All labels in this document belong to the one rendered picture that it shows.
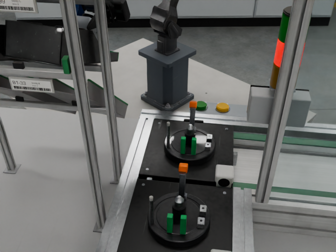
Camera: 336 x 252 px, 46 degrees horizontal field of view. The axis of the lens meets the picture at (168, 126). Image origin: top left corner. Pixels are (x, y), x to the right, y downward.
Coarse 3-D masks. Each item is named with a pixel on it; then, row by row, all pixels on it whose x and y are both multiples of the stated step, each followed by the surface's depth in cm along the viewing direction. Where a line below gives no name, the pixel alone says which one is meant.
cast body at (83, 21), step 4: (80, 16) 99; (84, 16) 98; (88, 16) 100; (92, 16) 100; (80, 20) 99; (84, 20) 98; (88, 20) 98; (80, 24) 99; (84, 24) 98; (96, 36) 102
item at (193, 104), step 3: (189, 102) 109; (192, 102) 108; (195, 102) 108; (189, 105) 109; (192, 105) 109; (195, 105) 109; (192, 108) 107; (192, 111) 110; (192, 114) 110; (192, 117) 110; (189, 120) 110; (192, 120) 110; (189, 123) 111; (192, 123) 110
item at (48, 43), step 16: (16, 32) 78; (32, 32) 77; (48, 32) 76; (64, 32) 76; (80, 32) 82; (16, 48) 79; (32, 48) 78; (48, 48) 77; (64, 48) 77; (96, 48) 90
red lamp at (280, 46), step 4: (280, 44) 73; (276, 48) 75; (280, 48) 74; (276, 52) 75; (280, 52) 74; (276, 56) 75; (280, 56) 74; (276, 60) 76; (280, 60) 75; (276, 64) 76
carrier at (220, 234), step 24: (144, 192) 96; (168, 192) 96; (192, 192) 96; (216, 192) 96; (144, 216) 90; (168, 216) 81; (192, 216) 88; (216, 216) 90; (120, 240) 85; (144, 240) 85; (168, 240) 83; (192, 240) 83; (216, 240) 85
